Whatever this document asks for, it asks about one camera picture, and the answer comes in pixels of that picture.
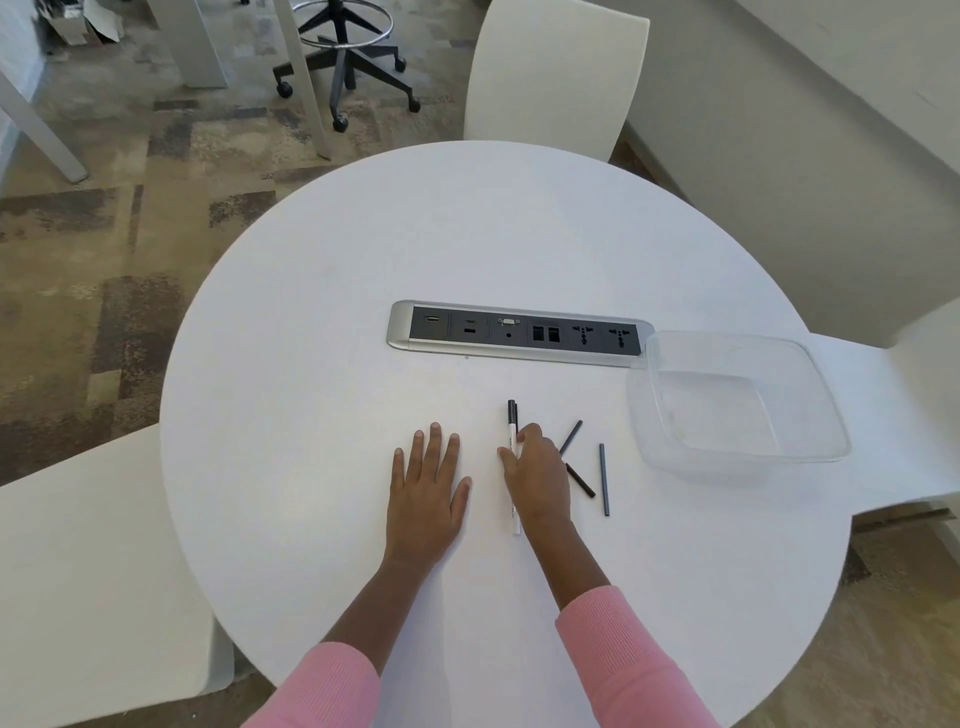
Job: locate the wide white desk leg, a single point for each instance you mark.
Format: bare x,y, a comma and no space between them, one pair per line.
187,45

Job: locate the white pen with black cap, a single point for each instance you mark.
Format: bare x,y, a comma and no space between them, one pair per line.
511,412

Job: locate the person's left hand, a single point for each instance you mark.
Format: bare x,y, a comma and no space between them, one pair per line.
424,517

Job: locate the person's right hand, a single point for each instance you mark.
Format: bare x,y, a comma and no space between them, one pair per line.
540,487

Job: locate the cardboard box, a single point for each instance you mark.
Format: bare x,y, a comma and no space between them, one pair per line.
67,26

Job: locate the person's left forearm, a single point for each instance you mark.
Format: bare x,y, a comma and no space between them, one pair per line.
330,675

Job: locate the black pen refill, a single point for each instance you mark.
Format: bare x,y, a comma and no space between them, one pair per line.
604,480

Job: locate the thin white desk leg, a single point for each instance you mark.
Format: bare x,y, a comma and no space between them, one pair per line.
300,75

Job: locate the short black pen end plug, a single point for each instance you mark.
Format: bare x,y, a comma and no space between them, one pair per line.
581,481

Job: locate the person's right forearm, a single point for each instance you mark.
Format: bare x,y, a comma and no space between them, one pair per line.
630,660

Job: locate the grey desk leg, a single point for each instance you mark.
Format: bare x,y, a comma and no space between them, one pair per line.
45,131

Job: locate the clear plastic container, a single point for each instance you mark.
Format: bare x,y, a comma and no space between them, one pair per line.
735,405

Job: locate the black refill rod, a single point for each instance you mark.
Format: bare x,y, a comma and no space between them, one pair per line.
571,437

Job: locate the silver power socket panel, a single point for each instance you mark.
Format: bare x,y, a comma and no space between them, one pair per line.
517,330

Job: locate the white chair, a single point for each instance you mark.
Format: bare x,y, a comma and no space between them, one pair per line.
900,405
555,75
75,585

